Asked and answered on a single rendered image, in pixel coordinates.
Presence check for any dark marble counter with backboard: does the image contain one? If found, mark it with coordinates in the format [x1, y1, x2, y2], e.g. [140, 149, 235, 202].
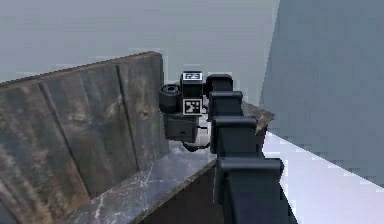
[0, 50, 276, 224]

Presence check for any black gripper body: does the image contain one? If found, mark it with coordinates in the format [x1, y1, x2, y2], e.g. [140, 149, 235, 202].
[158, 83, 200, 144]

